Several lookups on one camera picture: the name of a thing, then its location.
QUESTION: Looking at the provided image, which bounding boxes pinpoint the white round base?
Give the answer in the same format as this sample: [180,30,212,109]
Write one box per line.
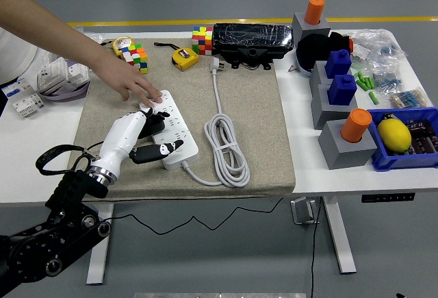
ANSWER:
[296,54,314,79]

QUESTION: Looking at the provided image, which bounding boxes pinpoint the grey-brown fabric mat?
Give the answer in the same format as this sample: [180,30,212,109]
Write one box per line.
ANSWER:
[70,37,297,203]

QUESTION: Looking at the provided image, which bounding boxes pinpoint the white power strip cable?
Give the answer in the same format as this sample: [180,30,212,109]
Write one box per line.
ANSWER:
[183,55,250,188]

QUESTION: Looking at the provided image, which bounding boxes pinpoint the twisted colourful puzzle cube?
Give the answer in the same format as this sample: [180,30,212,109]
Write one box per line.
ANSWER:
[121,42,149,75]

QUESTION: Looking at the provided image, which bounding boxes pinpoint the white power strip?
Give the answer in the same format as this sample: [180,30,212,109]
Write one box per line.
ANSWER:
[138,88,200,171]

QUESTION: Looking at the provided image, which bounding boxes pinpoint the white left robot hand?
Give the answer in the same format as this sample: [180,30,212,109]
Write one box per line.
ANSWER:
[89,108,185,179]

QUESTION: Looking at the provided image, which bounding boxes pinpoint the black hanging cable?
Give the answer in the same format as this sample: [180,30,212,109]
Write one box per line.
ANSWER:
[309,197,324,298]

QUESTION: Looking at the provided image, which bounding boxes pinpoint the blue plastic bin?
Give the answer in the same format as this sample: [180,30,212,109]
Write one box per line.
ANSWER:
[368,106,438,172]

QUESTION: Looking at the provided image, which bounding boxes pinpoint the thin black adapter cord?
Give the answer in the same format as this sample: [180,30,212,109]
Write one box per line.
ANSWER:
[92,195,285,236]

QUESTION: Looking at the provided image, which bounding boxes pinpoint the square colourful puzzle cube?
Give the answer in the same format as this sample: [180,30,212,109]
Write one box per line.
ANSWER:
[191,25,214,55]

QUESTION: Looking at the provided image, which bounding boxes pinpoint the clear bag white pieces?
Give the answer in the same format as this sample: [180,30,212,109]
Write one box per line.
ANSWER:
[350,37,373,62]

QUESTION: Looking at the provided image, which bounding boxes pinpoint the yellow tape measure white face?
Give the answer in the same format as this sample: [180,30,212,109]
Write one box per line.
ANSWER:
[99,36,135,60]

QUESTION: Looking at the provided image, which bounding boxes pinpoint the yellow lemon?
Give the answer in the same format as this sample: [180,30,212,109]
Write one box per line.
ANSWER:
[376,119,412,152]

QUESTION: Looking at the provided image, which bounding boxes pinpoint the black plastic bracket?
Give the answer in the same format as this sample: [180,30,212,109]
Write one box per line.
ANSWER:
[218,46,274,72]

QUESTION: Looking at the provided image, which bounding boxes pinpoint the orange cylinder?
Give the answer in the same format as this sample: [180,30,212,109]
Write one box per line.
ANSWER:
[340,108,373,143]
[305,0,326,25]

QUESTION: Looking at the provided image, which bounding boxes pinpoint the black wrapped box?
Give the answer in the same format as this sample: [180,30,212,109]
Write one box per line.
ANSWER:
[211,23,294,61]

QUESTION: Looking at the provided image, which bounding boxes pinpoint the yellow tape measure black face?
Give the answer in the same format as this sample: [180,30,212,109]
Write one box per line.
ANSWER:
[153,41,200,72]

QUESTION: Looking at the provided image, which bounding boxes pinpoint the person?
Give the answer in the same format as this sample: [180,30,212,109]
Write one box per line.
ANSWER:
[0,0,39,87]

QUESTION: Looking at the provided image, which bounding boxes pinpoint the clear bag tan resistors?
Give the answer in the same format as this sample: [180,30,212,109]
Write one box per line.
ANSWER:
[389,87,433,110]

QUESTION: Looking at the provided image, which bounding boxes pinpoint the empty clear plastic bag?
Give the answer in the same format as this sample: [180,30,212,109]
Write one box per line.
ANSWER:
[80,32,105,45]

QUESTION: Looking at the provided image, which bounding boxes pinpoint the black power adapter plug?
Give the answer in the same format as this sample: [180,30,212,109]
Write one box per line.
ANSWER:
[138,114,167,140]

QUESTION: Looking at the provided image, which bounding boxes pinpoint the white wall socket panel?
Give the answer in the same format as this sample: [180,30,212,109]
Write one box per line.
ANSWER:
[66,63,90,85]
[36,57,68,94]

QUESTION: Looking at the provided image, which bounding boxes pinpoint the white table leg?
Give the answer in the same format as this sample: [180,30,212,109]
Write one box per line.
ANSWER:
[323,197,357,275]
[85,203,114,285]

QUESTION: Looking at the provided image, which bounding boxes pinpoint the blue block with knob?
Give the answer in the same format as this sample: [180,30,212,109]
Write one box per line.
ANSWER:
[326,74,358,107]
[324,49,352,79]

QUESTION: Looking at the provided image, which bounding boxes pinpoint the silver metal hook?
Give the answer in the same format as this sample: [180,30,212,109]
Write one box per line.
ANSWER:
[290,197,319,225]

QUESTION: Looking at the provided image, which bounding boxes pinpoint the dark brown components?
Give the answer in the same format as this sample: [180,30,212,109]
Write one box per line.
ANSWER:
[405,119,438,157]

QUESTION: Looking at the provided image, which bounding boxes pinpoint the black table control panel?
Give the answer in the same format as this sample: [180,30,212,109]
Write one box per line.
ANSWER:
[361,193,416,203]

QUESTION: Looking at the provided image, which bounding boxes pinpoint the person's hand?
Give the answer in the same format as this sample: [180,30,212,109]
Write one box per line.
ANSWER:
[90,54,165,109]

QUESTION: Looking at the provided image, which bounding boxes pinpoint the grey block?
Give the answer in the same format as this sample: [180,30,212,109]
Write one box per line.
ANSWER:
[291,12,331,40]
[318,119,378,171]
[309,60,335,88]
[310,84,359,130]

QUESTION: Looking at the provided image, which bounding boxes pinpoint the black fabric cap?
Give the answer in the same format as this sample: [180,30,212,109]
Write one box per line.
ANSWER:
[296,32,352,73]

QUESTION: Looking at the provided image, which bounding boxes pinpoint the clear bag blue components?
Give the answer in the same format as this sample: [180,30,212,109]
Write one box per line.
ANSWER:
[371,64,405,94]
[355,29,409,64]

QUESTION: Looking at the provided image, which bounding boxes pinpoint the white circuit breaker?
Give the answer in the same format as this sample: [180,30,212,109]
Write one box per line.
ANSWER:
[1,77,47,119]

